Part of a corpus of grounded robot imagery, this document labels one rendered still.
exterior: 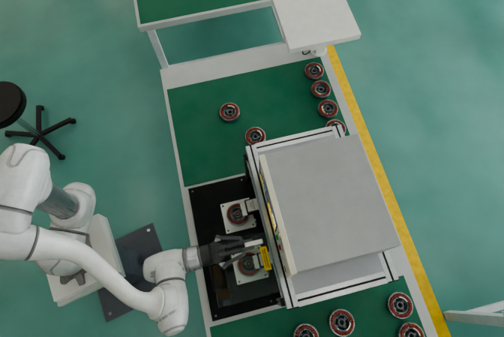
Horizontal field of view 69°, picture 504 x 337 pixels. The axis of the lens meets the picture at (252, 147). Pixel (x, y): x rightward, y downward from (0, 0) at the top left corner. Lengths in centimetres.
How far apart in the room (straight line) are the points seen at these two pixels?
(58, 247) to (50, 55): 262
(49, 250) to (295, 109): 142
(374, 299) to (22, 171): 153
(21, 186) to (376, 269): 123
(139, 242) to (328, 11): 191
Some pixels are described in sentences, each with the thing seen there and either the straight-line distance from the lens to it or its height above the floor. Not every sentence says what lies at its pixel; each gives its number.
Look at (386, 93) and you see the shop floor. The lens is 320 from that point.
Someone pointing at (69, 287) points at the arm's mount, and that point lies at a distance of 199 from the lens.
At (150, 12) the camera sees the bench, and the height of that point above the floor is 75.
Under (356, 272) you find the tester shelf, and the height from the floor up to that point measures 111.
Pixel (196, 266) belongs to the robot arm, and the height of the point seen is 121.
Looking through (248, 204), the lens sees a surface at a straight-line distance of 173.
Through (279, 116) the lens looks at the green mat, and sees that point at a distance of 208.
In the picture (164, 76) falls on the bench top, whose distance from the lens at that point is 229.
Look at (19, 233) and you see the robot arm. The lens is 121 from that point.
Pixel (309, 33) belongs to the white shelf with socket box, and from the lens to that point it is 182.
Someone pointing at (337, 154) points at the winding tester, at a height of 132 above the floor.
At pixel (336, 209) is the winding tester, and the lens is 134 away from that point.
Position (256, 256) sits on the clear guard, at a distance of 154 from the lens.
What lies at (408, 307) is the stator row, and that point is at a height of 78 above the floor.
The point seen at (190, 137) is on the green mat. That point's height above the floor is 75.
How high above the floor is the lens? 260
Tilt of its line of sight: 68 degrees down
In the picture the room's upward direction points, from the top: 2 degrees counter-clockwise
